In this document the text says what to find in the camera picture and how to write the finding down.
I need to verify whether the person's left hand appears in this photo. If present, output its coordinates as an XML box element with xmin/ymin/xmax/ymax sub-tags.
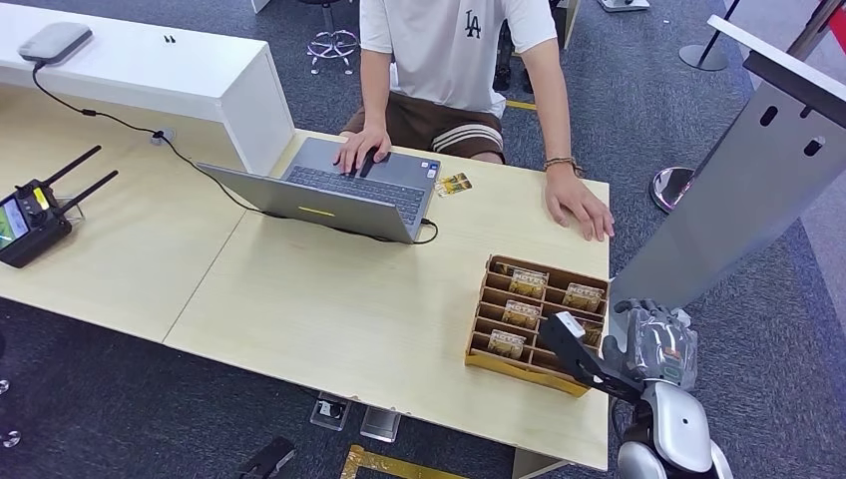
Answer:
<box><xmin>544</xmin><ymin>164</ymin><xmax>616</xmax><ymax>243</ymax></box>

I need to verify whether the person's right hand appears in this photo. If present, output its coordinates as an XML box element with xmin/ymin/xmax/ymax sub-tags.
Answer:
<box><xmin>333</xmin><ymin>125</ymin><xmax>394</xmax><ymax>177</ymax></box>

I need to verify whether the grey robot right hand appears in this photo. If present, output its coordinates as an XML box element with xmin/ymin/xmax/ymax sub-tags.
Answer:
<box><xmin>601</xmin><ymin>298</ymin><xmax>700</xmax><ymax>391</ymax></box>

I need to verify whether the person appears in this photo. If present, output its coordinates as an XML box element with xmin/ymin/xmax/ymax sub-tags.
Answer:
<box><xmin>333</xmin><ymin>0</ymin><xmax>616</xmax><ymax>242</ymax></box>

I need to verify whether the wooden card holder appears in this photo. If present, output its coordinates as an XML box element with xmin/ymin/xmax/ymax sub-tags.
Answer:
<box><xmin>463</xmin><ymin>253</ymin><xmax>611</xmax><ymax>398</ymax></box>

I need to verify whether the grey laptop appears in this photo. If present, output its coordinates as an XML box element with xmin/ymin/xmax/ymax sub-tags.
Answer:
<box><xmin>197</xmin><ymin>137</ymin><xmax>442</xmax><ymax>245</ymax></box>

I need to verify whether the chrome stanchion base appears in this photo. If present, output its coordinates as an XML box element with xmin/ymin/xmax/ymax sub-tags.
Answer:
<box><xmin>649</xmin><ymin>167</ymin><xmax>696</xmax><ymax>215</ymax></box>

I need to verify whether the chrome stool base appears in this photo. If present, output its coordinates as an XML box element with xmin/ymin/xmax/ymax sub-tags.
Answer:
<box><xmin>305</xmin><ymin>0</ymin><xmax>361</xmax><ymax>76</ymax></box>

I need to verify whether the grey standing kiosk panel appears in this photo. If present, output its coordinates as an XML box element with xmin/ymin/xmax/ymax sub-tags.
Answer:
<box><xmin>608</xmin><ymin>14</ymin><xmax>846</xmax><ymax>332</ymax></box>

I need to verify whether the background humanoid robot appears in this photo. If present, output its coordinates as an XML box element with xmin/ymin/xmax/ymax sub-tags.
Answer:
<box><xmin>492</xmin><ymin>19</ymin><xmax>536</xmax><ymax>95</ymax></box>

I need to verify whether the grey stanchion with black pole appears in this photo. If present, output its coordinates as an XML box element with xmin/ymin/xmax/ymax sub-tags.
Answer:
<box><xmin>678</xmin><ymin>0</ymin><xmax>743</xmax><ymax>73</ymax></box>

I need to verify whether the white raised counter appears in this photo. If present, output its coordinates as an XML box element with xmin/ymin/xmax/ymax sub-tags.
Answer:
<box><xmin>0</xmin><ymin>1</ymin><xmax>296</xmax><ymax>177</ymax></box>

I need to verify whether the clear acrylic block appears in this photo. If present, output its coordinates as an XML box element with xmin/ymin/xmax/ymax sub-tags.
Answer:
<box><xmin>309</xmin><ymin>393</ymin><xmax>353</xmax><ymax>432</ymax></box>
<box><xmin>359</xmin><ymin>406</ymin><xmax>402</xmax><ymax>443</ymax></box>

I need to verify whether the clear acrylic controller stand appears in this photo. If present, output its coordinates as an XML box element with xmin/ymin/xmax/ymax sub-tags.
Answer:
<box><xmin>56</xmin><ymin>196</ymin><xmax>87</xmax><ymax>227</ymax></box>

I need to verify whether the black box on floor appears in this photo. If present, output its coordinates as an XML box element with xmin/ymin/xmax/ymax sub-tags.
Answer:
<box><xmin>237</xmin><ymin>436</ymin><xmax>296</xmax><ymax>479</ymax></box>

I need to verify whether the black remote controller with antennas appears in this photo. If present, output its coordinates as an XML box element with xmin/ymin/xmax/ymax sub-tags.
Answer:
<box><xmin>0</xmin><ymin>145</ymin><xmax>121</xmax><ymax>269</ymax></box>

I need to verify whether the braided brown bracelet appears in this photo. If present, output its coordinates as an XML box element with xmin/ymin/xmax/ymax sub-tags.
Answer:
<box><xmin>544</xmin><ymin>156</ymin><xmax>587</xmax><ymax>179</ymax></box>

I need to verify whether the black power cable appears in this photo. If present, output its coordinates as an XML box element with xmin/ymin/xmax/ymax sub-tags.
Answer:
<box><xmin>31</xmin><ymin>60</ymin><xmax>440</xmax><ymax>246</ymax></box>

